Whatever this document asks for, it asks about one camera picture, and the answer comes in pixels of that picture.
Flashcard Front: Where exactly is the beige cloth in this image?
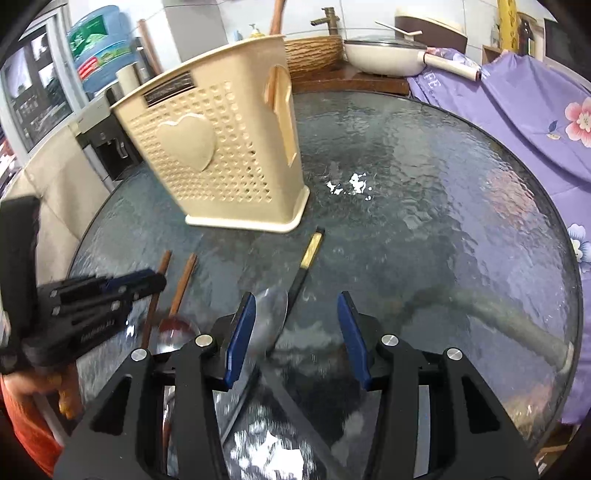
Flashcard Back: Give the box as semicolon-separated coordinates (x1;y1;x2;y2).
7;122;116;278

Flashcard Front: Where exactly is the white pot with glass lid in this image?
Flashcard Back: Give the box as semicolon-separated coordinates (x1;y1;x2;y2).
344;33;482;83

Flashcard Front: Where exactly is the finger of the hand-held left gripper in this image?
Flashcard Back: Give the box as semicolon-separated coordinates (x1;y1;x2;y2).
37;269;168;301
50;293;139;320

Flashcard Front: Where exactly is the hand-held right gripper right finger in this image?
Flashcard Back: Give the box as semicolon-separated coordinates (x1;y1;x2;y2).
337;291;541;480

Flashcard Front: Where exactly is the blue water jug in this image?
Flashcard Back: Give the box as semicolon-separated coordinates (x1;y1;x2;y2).
66;6;136;96

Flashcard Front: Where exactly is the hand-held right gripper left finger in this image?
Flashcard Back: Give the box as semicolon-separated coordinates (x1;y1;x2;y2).
53;292;259;480

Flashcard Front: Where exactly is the wooden handled metal spoon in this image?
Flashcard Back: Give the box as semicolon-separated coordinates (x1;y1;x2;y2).
154;253;200;360

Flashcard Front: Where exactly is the purple floral cloth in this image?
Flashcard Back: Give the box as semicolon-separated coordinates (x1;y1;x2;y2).
409;46;591;425

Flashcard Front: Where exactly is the sliding window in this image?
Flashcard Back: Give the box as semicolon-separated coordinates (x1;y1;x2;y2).
0;17;77;155

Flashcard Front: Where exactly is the beige plastic utensil holder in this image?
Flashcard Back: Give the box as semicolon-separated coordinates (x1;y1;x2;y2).
110;34;311;232

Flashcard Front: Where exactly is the person's left hand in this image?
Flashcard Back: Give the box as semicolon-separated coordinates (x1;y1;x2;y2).
0;362;84;421

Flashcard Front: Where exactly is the wooden vanity table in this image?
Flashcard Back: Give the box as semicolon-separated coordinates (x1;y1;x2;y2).
288;62;411;97

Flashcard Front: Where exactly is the grey water dispenser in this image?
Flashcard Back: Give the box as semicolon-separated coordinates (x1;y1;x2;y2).
74;85;145;190

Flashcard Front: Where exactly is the brown glass bottle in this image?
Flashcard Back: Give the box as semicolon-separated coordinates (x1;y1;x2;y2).
521;14;539;47

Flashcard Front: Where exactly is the white ladle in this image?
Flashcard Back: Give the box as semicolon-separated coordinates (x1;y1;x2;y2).
375;21;423;38

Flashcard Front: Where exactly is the yellow roll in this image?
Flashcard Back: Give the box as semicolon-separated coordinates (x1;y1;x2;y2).
496;0;519;51

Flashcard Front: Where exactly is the white microwave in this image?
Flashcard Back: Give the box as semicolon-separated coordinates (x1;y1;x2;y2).
542;17;591;75

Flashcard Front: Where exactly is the brass faucet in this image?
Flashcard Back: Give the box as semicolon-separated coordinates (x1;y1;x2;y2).
309;6;341;37

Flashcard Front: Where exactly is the white paper cup sleeve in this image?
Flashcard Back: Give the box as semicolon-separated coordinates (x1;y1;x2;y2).
115;65;141;95

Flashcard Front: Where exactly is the brown white rice cooker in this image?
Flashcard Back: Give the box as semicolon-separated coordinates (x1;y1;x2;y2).
394;7;469;47

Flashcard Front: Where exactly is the woven wash basin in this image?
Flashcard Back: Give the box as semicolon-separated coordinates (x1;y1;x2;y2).
283;35;346;78

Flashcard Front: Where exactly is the metal spoon black gold handle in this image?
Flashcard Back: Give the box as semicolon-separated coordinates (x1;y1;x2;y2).
265;226;327;357

